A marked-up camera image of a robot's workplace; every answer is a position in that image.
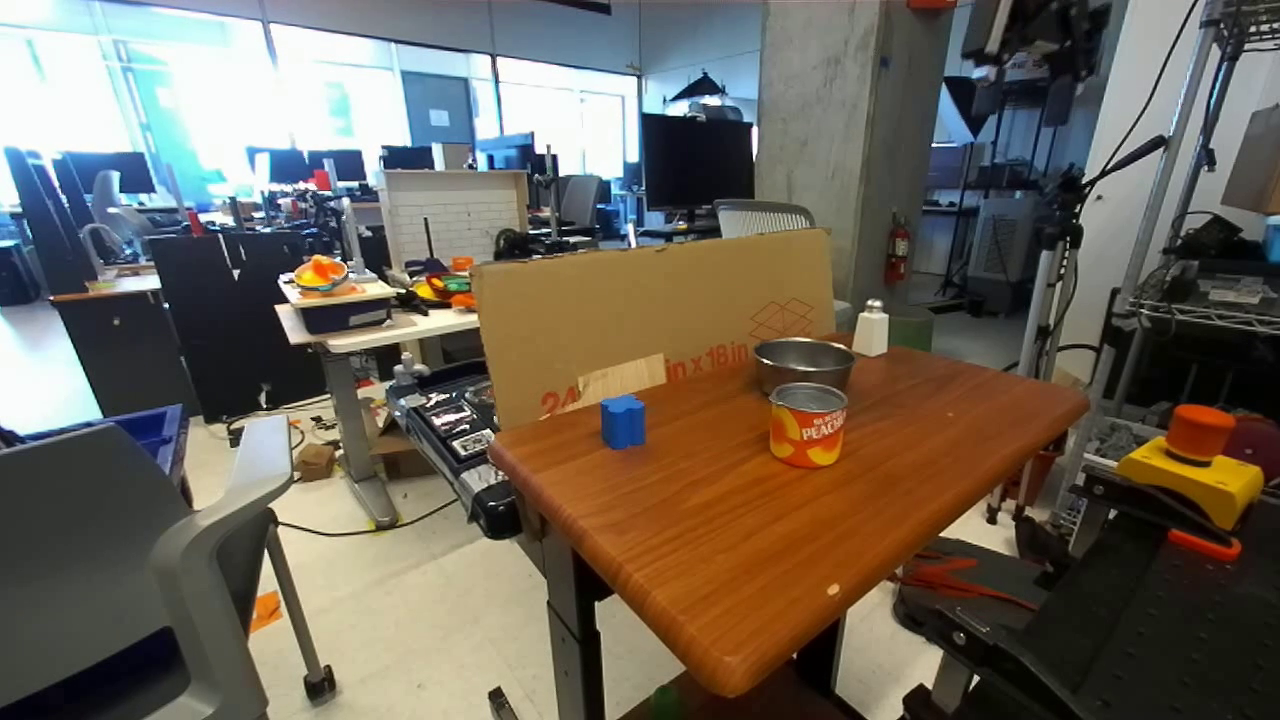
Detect red fire extinguisher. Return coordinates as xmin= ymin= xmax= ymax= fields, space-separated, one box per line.
xmin=884 ymin=213 xmax=918 ymax=294

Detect black controller box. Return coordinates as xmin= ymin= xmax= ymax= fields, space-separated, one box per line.
xmin=387 ymin=365 xmax=527 ymax=544

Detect blue cube block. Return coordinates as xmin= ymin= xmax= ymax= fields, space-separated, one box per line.
xmin=595 ymin=392 xmax=651 ymax=450

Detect yellow emergency stop button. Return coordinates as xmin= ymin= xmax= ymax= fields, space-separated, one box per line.
xmin=1118 ymin=399 xmax=1267 ymax=535

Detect black tray with toys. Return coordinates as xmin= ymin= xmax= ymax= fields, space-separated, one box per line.
xmin=275 ymin=270 xmax=404 ymax=336

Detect metal wire rack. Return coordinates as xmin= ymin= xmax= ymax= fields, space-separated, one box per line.
xmin=1100 ymin=0 xmax=1280 ymax=414

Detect white grid board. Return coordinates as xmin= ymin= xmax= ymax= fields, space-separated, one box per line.
xmin=381 ymin=162 xmax=531 ymax=270

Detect black work table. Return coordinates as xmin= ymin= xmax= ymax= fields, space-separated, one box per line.
xmin=891 ymin=503 xmax=1280 ymax=720

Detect white shaker bottle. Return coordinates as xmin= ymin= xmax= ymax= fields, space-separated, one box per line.
xmin=848 ymin=294 xmax=891 ymax=359

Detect black cabinet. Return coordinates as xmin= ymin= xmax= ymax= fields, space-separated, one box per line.
xmin=145 ymin=227 xmax=334 ymax=422

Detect white side table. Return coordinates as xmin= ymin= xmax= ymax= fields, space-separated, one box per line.
xmin=273 ymin=298 xmax=484 ymax=530

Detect black computer monitor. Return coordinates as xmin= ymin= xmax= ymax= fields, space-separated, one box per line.
xmin=640 ymin=111 xmax=759 ymax=216

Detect silver metal pot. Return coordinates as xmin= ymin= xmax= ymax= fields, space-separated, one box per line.
xmin=754 ymin=331 xmax=855 ymax=399

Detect red handled pliers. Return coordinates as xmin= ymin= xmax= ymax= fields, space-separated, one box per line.
xmin=901 ymin=553 xmax=1040 ymax=614

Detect black pendant lamp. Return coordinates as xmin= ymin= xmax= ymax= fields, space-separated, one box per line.
xmin=670 ymin=67 xmax=738 ymax=107

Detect blue plastic bin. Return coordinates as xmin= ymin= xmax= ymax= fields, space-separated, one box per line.
xmin=107 ymin=402 xmax=194 ymax=480

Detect grey office chair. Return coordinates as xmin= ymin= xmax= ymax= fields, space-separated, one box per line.
xmin=0 ymin=412 xmax=339 ymax=720

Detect small cardboard box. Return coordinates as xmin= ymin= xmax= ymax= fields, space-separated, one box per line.
xmin=293 ymin=437 xmax=339 ymax=483

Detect black camera tripod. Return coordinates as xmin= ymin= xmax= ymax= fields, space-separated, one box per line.
xmin=1012 ymin=133 xmax=1175 ymax=385

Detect yellow orange toy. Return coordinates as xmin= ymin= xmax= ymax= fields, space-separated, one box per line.
xmin=293 ymin=251 xmax=352 ymax=294

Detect brown cardboard board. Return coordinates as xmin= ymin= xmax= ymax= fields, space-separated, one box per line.
xmin=472 ymin=224 xmax=839 ymax=437

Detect orange labelled tin can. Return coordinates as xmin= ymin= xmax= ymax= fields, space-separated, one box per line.
xmin=764 ymin=379 xmax=852 ymax=471

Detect colourful toy pile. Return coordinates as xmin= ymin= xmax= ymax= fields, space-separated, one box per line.
xmin=410 ymin=251 xmax=481 ymax=313

